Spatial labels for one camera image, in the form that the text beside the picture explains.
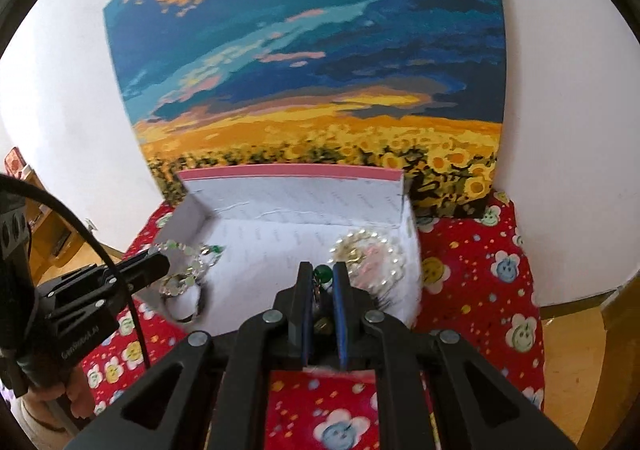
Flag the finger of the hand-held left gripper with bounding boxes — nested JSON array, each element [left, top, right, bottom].
[[39, 251, 172, 317]]

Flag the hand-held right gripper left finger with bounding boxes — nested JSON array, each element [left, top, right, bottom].
[[69, 261, 315, 450]]

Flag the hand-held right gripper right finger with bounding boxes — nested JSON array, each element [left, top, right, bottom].
[[333, 262, 577, 450]]

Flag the pale green bead bracelet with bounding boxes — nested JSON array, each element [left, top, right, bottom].
[[154, 241, 228, 295]]

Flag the green bead earring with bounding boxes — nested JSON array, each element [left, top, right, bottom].
[[311, 265, 335, 333]]

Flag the pearl bracelet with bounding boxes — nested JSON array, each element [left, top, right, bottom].
[[331, 229, 405, 289]]

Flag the pink cardboard box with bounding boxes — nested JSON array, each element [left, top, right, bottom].
[[132, 167, 423, 335]]

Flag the person's left forearm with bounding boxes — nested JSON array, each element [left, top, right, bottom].
[[15, 397, 76, 436]]

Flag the person's left hand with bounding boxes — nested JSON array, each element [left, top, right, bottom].
[[29, 364, 97, 424]]

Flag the silver wristwatch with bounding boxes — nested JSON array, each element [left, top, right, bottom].
[[162, 275, 208, 325]]

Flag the wooden shelf unit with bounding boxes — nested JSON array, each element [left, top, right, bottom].
[[0, 165, 126, 291]]

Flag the red floral cloth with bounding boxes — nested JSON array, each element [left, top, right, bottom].
[[80, 190, 546, 450]]

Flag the small red item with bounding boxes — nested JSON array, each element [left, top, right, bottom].
[[4, 148, 24, 177]]

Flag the sunflower field painting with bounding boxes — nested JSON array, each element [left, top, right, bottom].
[[102, 0, 506, 218]]

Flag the wooden furniture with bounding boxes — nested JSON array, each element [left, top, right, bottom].
[[600, 280, 640, 361]]

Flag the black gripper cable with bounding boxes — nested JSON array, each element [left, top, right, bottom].
[[0, 173, 151, 371]]

